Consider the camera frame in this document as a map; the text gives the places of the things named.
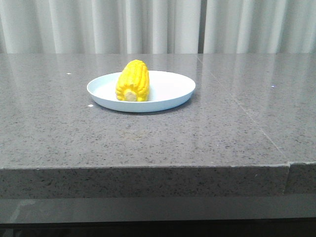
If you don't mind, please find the yellow corn cob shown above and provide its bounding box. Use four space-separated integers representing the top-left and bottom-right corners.
116 60 150 102

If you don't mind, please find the light blue round plate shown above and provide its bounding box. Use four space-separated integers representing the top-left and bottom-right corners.
87 71 196 113

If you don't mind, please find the white pleated curtain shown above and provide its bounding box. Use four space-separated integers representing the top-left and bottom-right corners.
0 0 316 54

